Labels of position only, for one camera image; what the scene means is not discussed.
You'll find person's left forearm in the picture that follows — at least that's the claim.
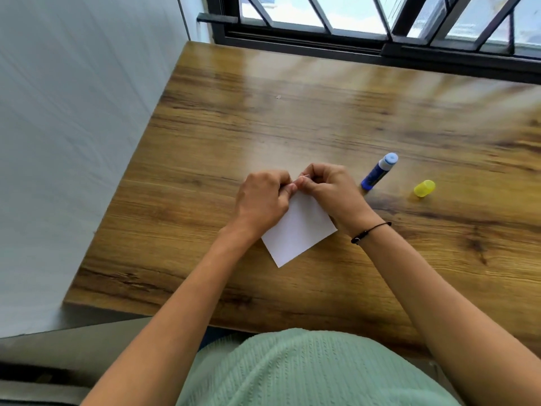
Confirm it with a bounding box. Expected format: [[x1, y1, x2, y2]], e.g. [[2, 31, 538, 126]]
[[80, 220, 271, 406]]

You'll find person's right forearm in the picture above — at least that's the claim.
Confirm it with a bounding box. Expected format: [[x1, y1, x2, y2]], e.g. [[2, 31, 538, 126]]
[[347, 215, 541, 406]]

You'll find person's left hand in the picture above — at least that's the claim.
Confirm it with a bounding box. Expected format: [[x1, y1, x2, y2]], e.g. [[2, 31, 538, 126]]
[[234, 170, 298, 234]]

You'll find green knit top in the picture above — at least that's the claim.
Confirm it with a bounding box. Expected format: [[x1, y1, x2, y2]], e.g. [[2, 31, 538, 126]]
[[175, 328, 463, 406]]

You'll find black window grille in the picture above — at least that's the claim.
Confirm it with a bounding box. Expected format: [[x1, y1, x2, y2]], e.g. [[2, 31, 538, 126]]
[[243, 0, 541, 49]]

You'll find blue glue stick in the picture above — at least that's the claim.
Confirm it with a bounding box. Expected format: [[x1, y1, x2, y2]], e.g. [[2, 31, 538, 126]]
[[360, 152, 399, 191]]

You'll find person's right hand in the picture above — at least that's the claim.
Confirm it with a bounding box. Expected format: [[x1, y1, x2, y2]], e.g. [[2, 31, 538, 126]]
[[293, 163, 378, 235]]

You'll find black cord bracelet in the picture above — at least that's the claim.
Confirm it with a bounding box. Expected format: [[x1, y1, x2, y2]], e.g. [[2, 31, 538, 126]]
[[351, 221, 393, 245]]

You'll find white paper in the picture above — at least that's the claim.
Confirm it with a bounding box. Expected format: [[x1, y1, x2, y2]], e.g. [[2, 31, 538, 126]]
[[261, 175, 338, 268]]

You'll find black window frame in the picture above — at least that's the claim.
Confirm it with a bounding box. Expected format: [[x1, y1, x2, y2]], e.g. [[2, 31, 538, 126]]
[[196, 0, 541, 86]]

